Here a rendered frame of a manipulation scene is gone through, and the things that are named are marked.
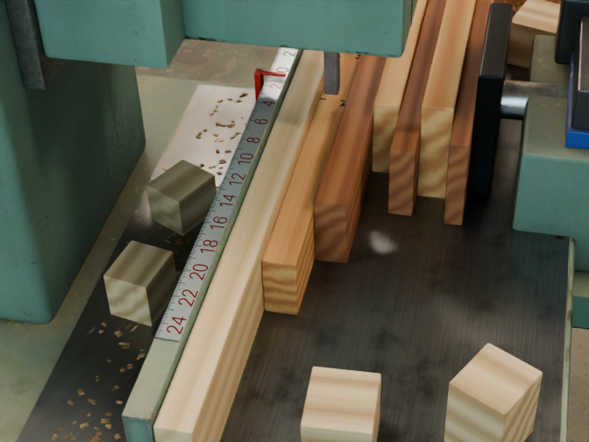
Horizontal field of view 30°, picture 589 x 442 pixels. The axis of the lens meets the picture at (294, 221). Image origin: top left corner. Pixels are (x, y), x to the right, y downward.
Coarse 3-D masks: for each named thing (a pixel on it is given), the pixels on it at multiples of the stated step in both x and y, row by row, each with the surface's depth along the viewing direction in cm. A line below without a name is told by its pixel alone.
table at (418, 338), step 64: (512, 128) 77; (384, 192) 72; (512, 192) 72; (384, 256) 67; (448, 256) 67; (512, 256) 67; (320, 320) 63; (384, 320) 63; (448, 320) 63; (512, 320) 63; (576, 320) 70; (256, 384) 60; (384, 384) 59; (448, 384) 59
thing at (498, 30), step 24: (504, 24) 69; (504, 48) 67; (480, 72) 65; (504, 72) 66; (480, 96) 66; (504, 96) 70; (528, 96) 70; (552, 96) 69; (480, 120) 67; (480, 144) 68; (480, 168) 69; (480, 192) 71
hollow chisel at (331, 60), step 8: (328, 56) 70; (336, 56) 70; (328, 64) 70; (336, 64) 70; (328, 72) 71; (336, 72) 71; (328, 80) 71; (336, 80) 71; (328, 88) 72; (336, 88) 72
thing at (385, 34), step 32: (192, 0) 66; (224, 0) 66; (256, 0) 65; (288, 0) 65; (320, 0) 64; (352, 0) 64; (384, 0) 63; (416, 0) 70; (192, 32) 68; (224, 32) 67; (256, 32) 67; (288, 32) 66; (320, 32) 66; (352, 32) 65; (384, 32) 65
